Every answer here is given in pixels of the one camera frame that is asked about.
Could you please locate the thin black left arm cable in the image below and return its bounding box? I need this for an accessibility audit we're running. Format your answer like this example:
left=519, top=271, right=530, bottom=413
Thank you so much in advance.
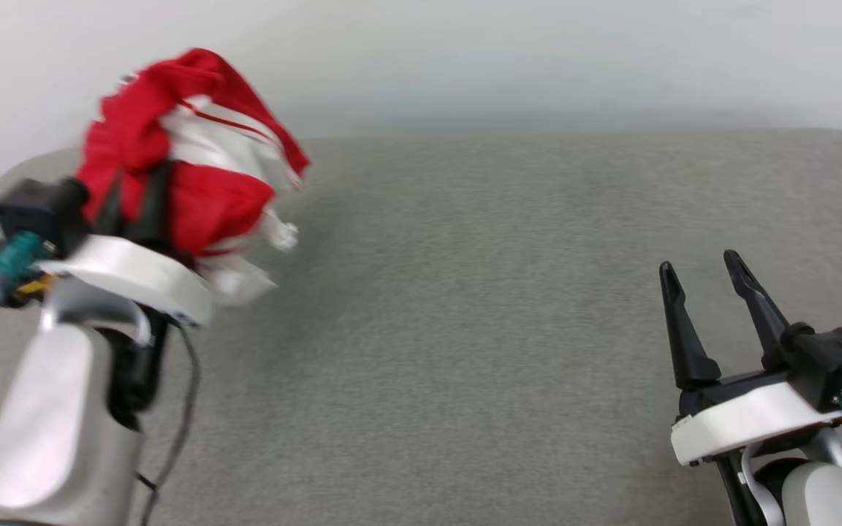
left=136, top=321, right=202, bottom=526

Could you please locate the teal left camera connector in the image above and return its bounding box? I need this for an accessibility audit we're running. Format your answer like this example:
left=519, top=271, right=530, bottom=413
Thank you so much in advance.
left=0, top=232, right=58, bottom=308

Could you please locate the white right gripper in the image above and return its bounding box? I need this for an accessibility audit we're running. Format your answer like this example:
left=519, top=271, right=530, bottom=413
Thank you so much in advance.
left=659, top=250, right=842, bottom=468

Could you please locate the red and white garment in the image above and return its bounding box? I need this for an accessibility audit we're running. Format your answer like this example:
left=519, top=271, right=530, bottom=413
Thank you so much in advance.
left=74, top=47, right=312, bottom=306

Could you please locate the grey fabric sofa cushion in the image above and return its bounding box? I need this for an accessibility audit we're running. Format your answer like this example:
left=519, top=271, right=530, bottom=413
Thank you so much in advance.
left=0, top=128, right=842, bottom=526

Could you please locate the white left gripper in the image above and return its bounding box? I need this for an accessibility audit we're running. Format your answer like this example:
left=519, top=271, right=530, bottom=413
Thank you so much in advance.
left=47, top=161, right=216, bottom=327

